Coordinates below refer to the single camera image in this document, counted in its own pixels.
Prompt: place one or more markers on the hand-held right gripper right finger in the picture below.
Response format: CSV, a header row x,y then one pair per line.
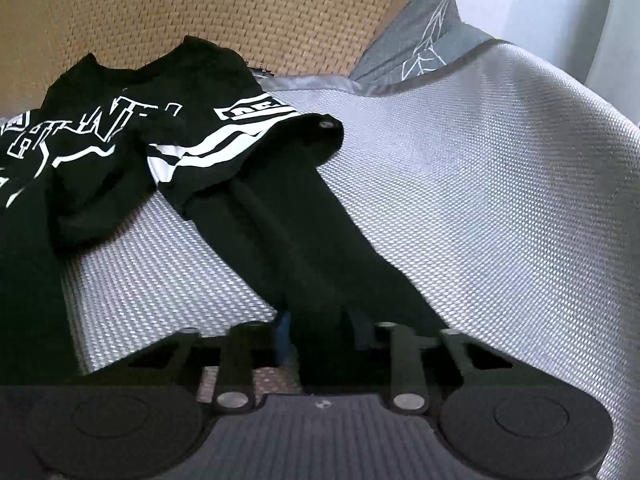
x,y
405,360

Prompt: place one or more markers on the tan woven mattress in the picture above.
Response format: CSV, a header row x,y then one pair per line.
x,y
225,10

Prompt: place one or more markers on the black printed t-shirt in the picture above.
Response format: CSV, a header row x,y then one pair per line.
x,y
275,220

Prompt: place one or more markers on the grey pillow with line print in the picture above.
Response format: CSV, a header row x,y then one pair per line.
x,y
400,50

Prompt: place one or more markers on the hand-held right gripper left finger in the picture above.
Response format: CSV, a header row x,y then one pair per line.
x,y
285,335

